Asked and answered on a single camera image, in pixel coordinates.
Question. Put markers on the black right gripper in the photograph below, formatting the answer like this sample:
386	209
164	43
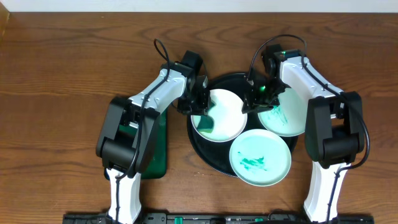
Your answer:
254	102

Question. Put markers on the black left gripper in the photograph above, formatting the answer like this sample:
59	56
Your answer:
197	106

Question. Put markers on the green yellow sponge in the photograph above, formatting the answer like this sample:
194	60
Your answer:
206	123

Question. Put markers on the mint plate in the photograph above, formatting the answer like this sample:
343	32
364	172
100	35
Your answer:
287	119
260	157

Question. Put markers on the pink plate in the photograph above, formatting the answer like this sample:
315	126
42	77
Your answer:
227	114

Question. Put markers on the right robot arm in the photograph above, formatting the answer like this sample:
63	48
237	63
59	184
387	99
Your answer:
335	131

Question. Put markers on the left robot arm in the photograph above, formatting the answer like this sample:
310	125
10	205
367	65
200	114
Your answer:
156	98

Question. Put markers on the green rectangular tray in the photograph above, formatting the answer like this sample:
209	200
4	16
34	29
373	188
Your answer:
157	155

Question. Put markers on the mint plate front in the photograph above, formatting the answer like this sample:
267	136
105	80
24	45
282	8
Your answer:
260	157

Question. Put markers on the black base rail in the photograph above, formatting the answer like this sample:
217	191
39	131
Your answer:
163	218

